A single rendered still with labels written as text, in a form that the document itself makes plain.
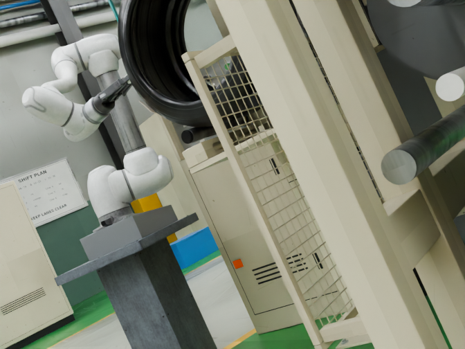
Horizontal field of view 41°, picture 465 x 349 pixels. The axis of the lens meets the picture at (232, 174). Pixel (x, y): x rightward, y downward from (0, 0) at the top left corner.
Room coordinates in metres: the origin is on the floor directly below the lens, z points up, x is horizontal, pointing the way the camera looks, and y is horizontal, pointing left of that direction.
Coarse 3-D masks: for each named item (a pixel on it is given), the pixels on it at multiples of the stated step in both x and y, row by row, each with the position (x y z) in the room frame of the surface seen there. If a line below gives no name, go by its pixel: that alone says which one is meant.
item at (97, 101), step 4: (100, 92) 2.30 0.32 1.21; (96, 96) 2.29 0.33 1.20; (96, 100) 2.28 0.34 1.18; (100, 100) 2.26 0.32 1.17; (104, 100) 2.26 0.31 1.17; (108, 100) 2.28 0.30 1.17; (96, 104) 2.28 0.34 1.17; (100, 104) 2.27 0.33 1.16; (104, 104) 2.28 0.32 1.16; (108, 104) 2.29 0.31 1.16; (112, 104) 2.31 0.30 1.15; (96, 108) 2.29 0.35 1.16; (100, 108) 2.28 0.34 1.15; (104, 108) 2.28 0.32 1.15; (108, 108) 2.28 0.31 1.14; (112, 108) 2.30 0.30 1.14; (104, 112) 2.30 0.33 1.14; (108, 112) 2.31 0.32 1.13
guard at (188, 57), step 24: (192, 72) 1.33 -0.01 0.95; (240, 72) 1.47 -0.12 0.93; (216, 120) 1.33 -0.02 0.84; (240, 144) 1.37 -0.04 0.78; (264, 144) 1.44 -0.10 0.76; (240, 168) 1.32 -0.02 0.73; (264, 216) 1.33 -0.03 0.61; (288, 216) 1.42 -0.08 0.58; (288, 264) 1.34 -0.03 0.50; (288, 288) 1.33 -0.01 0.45; (336, 288) 1.47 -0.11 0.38; (312, 336) 1.33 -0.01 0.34
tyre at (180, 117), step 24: (144, 0) 2.13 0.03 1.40; (168, 0) 2.21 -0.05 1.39; (120, 24) 2.03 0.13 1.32; (144, 24) 2.18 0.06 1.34; (168, 24) 2.25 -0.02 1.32; (120, 48) 2.05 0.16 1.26; (144, 48) 2.19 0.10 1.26; (168, 48) 2.27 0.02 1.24; (144, 72) 2.17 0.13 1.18; (168, 72) 2.27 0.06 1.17; (144, 96) 2.05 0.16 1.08; (168, 96) 2.19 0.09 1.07; (192, 96) 2.25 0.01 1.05; (216, 96) 1.90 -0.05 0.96; (240, 96) 1.88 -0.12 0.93; (192, 120) 1.99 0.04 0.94
